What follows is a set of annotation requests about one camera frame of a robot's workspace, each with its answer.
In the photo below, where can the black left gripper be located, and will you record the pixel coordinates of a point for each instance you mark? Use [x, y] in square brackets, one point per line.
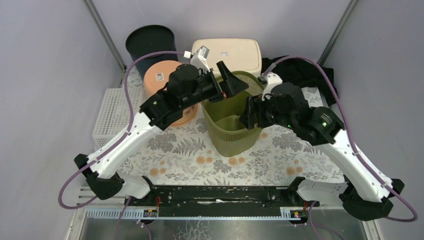
[215, 85]

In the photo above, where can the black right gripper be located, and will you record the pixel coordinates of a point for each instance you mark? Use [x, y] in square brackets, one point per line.
[254, 103]

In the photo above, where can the cream perforated plastic basket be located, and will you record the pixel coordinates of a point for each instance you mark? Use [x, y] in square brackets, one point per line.
[238, 54]

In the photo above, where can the green ribbed waste bin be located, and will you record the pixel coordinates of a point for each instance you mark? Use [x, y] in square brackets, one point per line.
[228, 135]

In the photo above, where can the orange bucket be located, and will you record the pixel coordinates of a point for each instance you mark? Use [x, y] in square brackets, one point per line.
[155, 79]

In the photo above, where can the dark blue cylindrical bin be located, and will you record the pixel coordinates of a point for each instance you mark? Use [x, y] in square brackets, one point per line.
[149, 39]

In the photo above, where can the white perforated basket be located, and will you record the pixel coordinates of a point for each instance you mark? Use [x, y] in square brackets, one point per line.
[113, 116]

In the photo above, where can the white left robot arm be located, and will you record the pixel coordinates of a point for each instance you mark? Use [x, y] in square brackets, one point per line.
[186, 87]

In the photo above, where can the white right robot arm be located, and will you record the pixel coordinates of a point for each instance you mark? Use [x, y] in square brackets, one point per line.
[365, 194]

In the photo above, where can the floral patterned table mat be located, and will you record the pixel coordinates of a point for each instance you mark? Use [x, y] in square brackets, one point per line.
[185, 155]

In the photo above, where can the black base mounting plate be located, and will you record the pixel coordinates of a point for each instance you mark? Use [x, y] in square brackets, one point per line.
[238, 197]

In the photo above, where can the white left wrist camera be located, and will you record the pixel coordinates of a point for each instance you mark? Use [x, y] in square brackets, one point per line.
[198, 58]

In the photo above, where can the slotted aluminium cable rail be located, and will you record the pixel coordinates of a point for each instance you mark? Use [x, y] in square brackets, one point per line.
[214, 213]

